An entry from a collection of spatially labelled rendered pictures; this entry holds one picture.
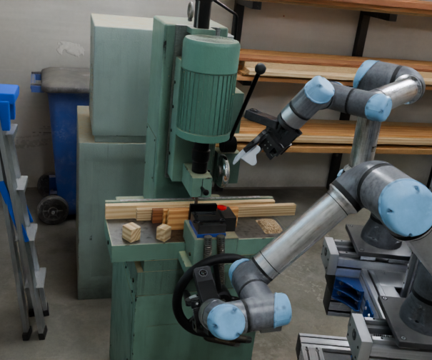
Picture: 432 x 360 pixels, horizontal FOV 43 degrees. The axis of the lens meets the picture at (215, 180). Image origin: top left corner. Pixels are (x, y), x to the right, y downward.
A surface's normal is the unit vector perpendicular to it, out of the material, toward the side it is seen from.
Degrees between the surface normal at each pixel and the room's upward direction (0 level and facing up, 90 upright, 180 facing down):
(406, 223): 84
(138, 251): 90
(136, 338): 90
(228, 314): 61
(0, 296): 0
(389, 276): 0
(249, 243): 90
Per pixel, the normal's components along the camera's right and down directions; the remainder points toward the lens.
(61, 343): 0.11, -0.92
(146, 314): 0.28, 0.39
